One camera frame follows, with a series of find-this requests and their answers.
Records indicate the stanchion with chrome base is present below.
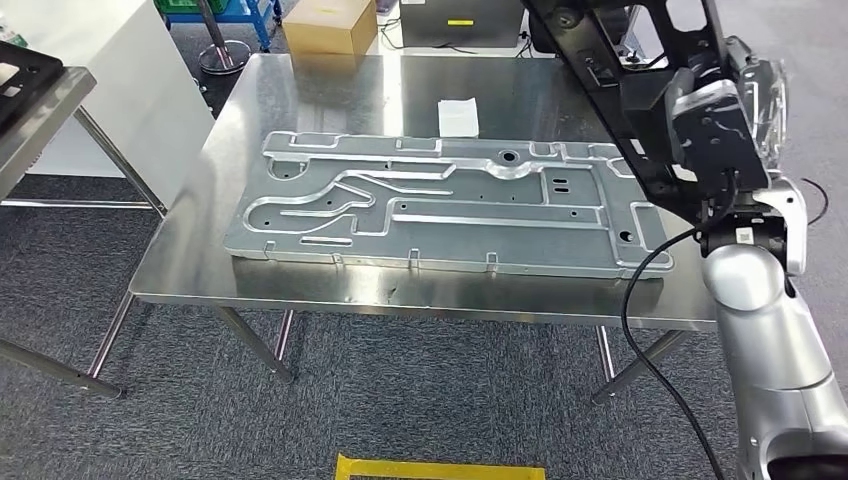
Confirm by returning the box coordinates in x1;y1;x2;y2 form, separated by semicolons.
195;0;253;76

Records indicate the brown cardboard box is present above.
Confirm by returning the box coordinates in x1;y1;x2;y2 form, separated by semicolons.
282;0;379;56

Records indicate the stainless steel side table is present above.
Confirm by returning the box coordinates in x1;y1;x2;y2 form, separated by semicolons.
0;66;167;400

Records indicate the stamped grey metal plate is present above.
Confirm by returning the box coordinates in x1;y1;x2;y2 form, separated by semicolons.
223;130;676;281

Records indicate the white cabinet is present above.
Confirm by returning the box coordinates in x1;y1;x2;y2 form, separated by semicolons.
0;0;217;208

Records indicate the white paper sheet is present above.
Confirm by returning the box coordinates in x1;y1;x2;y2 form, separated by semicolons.
437;97;480;139

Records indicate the stainless steel workbench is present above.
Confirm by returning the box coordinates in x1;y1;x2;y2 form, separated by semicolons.
129;52;720;407

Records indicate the black plastic panel part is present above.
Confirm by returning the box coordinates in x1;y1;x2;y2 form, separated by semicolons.
519;0;738;223
0;40;66;130

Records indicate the black box with yellow label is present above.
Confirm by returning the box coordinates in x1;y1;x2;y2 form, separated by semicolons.
400;0;525;49

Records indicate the blue shelf with green bin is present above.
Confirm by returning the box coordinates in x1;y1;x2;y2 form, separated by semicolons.
155;0;283;53

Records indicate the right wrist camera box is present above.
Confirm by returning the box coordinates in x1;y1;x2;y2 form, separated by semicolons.
665;79;773;195

